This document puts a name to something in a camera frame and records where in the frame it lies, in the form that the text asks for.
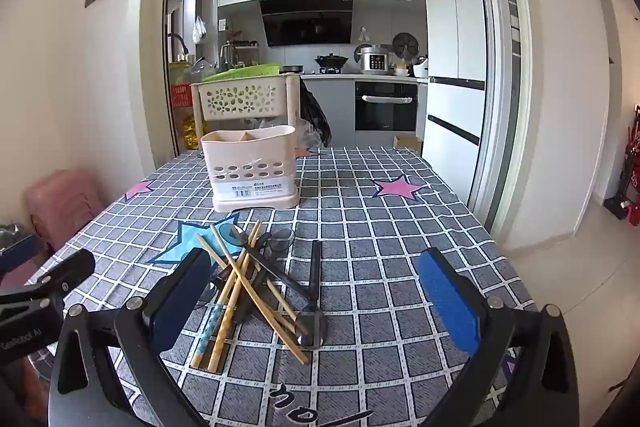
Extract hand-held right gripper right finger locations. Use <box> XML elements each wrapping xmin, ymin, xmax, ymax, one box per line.
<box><xmin>416</xmin><ymin>248</ymin><xmax>583</xmax><ymax>427</ymax></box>

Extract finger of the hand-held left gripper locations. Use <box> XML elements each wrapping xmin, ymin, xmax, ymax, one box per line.
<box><xmin>0</xmin><ymin>249</ymin><xmax>97</xmax><ymax>310</ymax></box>
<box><xmin>0</xmin><ymin>234</ymin><xmax>42</xmax><ymax>272</ymax></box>

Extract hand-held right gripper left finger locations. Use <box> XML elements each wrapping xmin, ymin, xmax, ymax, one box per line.
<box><xmin>47</xmin><ymin>248</ymin><xmax>215</xmax><ymax>427</ymax></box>

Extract beige plastic utensil holder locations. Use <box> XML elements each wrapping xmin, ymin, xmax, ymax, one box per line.
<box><xmin>200</xmin><ymin>125</ymin><xmax>301</xmax><ymax>212</ymax></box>

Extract black plastic bag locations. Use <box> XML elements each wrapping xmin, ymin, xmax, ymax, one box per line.
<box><xmin>0</xmin><ymin>218</ymin><xmax>38</xmax><ymax>250</ymax></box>

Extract pink plastic stool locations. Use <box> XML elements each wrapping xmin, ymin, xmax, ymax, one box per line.
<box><xmin>25</xmin><ymin>168</ymin><xmax>104</xmax><ymax>258</ymax></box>

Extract grey checked star tablecloth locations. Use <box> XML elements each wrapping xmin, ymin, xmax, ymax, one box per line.
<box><xmin>25</xmin><ymin>146</ymin><xmax>538</xmax><ymax>427</ymax></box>

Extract gold foil packages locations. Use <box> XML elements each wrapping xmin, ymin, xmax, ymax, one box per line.
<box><xmin>180</xmin><ymin>112</ymin><xmax>198</xmax><ymax>150</ymax></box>

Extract black built-in oven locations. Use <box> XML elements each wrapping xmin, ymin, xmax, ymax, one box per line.
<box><xmin>354</xmin><ymin>80</ymin><xmax>419</xmax><ymax>132</ymax></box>

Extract red plastic basket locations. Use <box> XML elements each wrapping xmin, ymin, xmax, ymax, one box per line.
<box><xmin>171</xmin><ymin>82</ymin><xmax>193</xmax><ymax>108</ymax></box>

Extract clear plastic bag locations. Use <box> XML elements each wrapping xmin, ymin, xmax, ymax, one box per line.
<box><xmin>245</xmin><ymin>117</ymin><xmax>323</xmax><ymax>152</ymax></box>

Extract beige flower-cutout storage rack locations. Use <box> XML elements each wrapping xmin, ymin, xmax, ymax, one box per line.
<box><xmin>190</xmin><ymin>74</ymin><xmax>302</xmax><ymax>152</ymax></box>

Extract yellow plastic basin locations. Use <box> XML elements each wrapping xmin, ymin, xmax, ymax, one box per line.
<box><xmin>169</xmin><ymin>61</ymin><xmax>193</xmax><ymax>85</ymax></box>

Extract black garbage bag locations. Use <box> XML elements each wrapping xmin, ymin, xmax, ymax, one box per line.
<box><xmin>299</xmin><ymin>89</ymin><xmax>333</xmax><ymax>148</ymax></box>

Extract grey kitchen counter cabinet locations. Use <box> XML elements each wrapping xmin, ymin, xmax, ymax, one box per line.
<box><xmin>300</xmin><ymin>74</ymin><xmax>430</xmax><ymax>148</ymax></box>

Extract red fire extinguisher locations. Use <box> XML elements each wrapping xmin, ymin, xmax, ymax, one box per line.
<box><xmin>605</xmin><ymin>104</ymin><xmax>640</xmax><ymax>228</ymax></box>

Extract green plastic basket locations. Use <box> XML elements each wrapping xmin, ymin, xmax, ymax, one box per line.
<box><xmin>200</xmin><ymin>63</ymin><xmax>283</xmax><ymax>82</ymax></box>

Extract white refrigerator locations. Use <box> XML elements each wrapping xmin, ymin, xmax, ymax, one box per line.
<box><xmin>419</xmin><ymin>0</ymin><xmax>488</xmax><ymax>208</ymax></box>

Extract black kitchen faucet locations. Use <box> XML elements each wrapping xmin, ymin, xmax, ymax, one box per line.
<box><xmin>167</xmin><ymin>33</ymin><xmax>190</xmax><ymax>60</ymax></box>

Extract silver pressure cooker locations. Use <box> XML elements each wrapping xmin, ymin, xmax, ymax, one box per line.
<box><xmin>354</xmin><ymin>43</ymin><xmax>392</xmax><ymax>75</ymax></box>

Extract black desk fan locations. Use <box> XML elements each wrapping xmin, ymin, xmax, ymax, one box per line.
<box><xmin>391</xmin><ymin>32</ymin><xmax>420</xmax><ymax>58</ymax></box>

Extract black range hood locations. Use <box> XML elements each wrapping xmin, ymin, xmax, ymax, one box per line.
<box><xmin>259</xmin><ymin>0</ymin><xmax>355</xmax><ymax>48</ymax></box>

